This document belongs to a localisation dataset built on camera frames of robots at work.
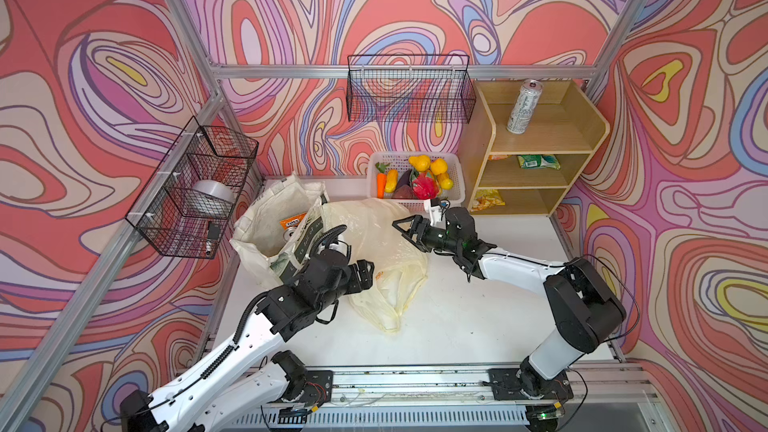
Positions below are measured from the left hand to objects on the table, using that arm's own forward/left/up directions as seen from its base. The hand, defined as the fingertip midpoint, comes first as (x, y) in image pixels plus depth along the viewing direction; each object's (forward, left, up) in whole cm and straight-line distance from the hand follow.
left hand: (367, 265), depth 73 cm
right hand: (+12, -8, -4) cm, 15 cm away
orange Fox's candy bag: (+18, +24, -6) cm, 31 cm away
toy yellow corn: (+45, -7, -16) cm, 49 cm away
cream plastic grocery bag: (+7, -9, -16) cm, 20 cm away
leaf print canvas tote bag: (+16, +30, -9) cm, 35 cm away
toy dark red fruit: (+35, -11, -12) cm, 39 cm away
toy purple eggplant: (+45, -12, -15) cm, 49 cm away
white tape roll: (+11, +37, +13) cm, 41 cm away
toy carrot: (+44, -3, -14) cm, 47 cm away
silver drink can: (+14, +24, -6) cm, 28 cm away
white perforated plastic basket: (+43, -14, -12) cm, 47 cm away
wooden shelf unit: (+37, -54, -3) cm, 65 cm away
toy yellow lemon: (+40, -27, -12) cm, 50 cm away
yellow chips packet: (+35, -42, -15) cm, 57 cm away
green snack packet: (+39, -56, 0) cm, 68 cm away
